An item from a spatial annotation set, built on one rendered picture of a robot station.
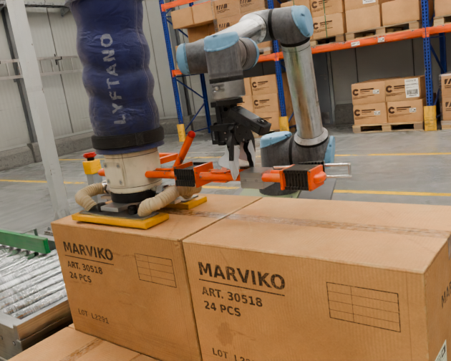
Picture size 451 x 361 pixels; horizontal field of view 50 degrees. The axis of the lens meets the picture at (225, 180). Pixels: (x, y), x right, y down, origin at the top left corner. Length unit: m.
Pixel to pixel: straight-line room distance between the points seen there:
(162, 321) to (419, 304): 0.75
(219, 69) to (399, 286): 0.67
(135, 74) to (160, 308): 0.68
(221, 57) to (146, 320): 0.79
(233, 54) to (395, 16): 7.43
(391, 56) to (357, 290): 9.09
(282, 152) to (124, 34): 1.00
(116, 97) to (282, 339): 0.81
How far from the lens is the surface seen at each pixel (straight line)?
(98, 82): 1.47
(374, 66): 10.12
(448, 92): 8.38
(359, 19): 8.80
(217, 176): 1.32
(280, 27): 1.89
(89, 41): 1.48
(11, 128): 11.89
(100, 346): 1.70
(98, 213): 1.56
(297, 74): 1.96
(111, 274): 1.55
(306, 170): 1.17
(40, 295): 2.26
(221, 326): 1.29
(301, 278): 1.08
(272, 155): 2.20
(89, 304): 1.71
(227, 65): 1.25
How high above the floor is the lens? 1.34
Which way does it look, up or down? 12 degrees down
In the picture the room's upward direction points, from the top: 8 degrees counter-clockwise
